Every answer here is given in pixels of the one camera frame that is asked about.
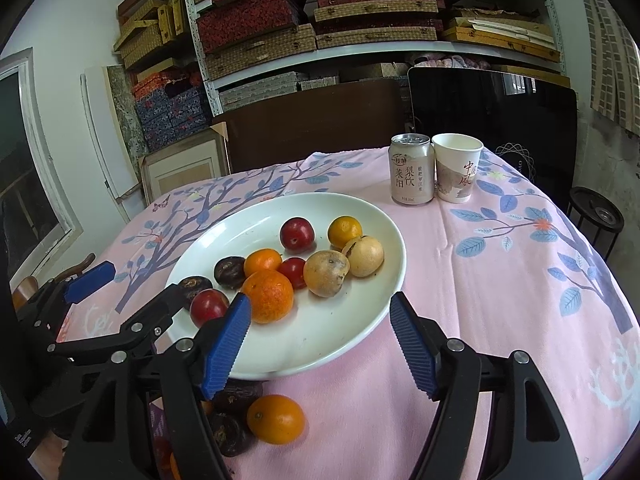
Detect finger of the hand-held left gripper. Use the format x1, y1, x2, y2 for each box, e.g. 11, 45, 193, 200
17, 261, 117, 321
45, 283, 190, 361

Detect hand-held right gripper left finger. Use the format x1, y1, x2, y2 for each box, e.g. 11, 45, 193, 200
60, 291, 253, 480

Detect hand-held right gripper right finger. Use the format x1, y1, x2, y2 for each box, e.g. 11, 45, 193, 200
389, 291, 583, 480

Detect dark red plum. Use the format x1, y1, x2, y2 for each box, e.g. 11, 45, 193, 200
189, 288, 231, 328
279, 217, 316, 253

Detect orange mandarin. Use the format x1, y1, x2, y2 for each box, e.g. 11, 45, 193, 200
327, 215, 364, 249
241, 269, 295, 325

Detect white oval plate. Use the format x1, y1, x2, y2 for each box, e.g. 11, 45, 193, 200
164, 192, 407, 381

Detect small orange kumquat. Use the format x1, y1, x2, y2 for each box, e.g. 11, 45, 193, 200
243, 249, 283, 278

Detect yellow loquat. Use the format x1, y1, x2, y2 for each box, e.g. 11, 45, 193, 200
341, 236, 385, 278
303, 250, 350, 298

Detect carved wooden chair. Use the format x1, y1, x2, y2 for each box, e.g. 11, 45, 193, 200
12, 252, 96, 311

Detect wrinkled dark passion fruit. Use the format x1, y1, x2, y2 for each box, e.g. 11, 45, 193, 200
212, 379, 263, 416

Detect smooth orange citrus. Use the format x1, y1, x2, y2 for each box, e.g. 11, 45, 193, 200
246, 394, 306, 445

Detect pink printed tablecloth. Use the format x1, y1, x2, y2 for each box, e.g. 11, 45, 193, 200
30, 146, 640, 480

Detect white framed window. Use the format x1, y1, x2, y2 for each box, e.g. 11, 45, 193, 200
0, 49, 83, 281

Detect white board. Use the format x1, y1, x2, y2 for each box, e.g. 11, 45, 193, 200
80, 65, 146, 201

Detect marble slab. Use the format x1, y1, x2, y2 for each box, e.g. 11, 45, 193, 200
105, 65, 151, 161

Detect beige drink can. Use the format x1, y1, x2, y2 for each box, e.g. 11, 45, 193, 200
390, 133, 435, 206

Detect stack of blue patterned boxes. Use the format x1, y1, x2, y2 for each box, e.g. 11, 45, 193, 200
132, 72, 213, 153

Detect white paper cup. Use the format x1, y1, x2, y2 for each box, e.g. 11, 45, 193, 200
432, 133, 484, 204

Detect black round stool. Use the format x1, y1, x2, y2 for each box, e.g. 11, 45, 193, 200
567, 186, 626, 261

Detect black flat panel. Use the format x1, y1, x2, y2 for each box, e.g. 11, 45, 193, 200
407, 66, 578, 211

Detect yellow woven boxes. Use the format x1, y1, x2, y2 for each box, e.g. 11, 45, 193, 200
114, 0, 191, 71

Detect grey patterned boxes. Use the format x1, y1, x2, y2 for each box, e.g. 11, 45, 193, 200
217, 71, 341, 111

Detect stack of woven boxes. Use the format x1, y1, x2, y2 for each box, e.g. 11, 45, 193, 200
190, 0, 546, 81

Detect pink cloth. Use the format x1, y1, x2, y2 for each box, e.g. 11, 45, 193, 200
415, 55, 493, 71

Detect red patterned box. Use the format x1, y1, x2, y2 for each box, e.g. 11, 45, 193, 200
196, 0, 301, 53

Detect white metal shelf rack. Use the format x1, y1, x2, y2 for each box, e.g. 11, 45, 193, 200
180, 0, 571, 116

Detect stack of yellow flat boxes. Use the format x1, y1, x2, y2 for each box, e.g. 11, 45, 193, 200
440, 7, 571, 86

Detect brick patterned curtain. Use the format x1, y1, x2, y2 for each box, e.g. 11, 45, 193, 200
575, 0, 640, 131

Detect beige picture frame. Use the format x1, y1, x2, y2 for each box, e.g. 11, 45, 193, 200
137, 125, 232, 208

